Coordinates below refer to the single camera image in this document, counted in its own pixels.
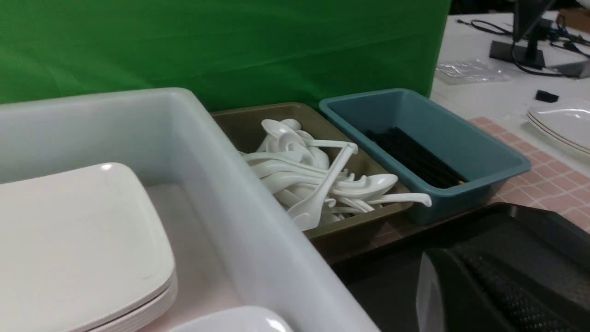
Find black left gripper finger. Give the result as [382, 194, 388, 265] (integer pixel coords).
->
[416, 249, 589, 332]

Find black serving tray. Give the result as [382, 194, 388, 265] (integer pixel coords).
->
[334, 202, 589, 332]

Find bundle of black chopsticks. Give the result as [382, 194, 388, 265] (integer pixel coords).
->
[365, 127, 468, 189]

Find blue plastic bin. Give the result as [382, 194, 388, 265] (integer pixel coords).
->
[319, 89, 531, 225]

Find pile of white soup spoons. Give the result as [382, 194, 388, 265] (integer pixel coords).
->
[242, 119, 433, 231]

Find white plates on far table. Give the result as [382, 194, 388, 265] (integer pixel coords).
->
[527, 98, 590, 154]

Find small black block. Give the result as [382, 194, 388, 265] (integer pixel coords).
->
[535, 90, 559, 103]

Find clear plastic bag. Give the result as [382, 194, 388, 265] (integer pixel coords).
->
[435, 59, 511, 85]

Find large white plastic tub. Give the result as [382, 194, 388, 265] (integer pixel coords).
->
[1, 88, 378, 332]

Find black monitor stand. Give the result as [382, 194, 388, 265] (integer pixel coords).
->
[489, 0, 555, 73]

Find green backdrop cloth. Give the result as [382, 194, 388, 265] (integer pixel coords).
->
[0, 0, 450, 111]

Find stack of white square plates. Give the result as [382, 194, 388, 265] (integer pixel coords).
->
[0, 163, 178, 332]

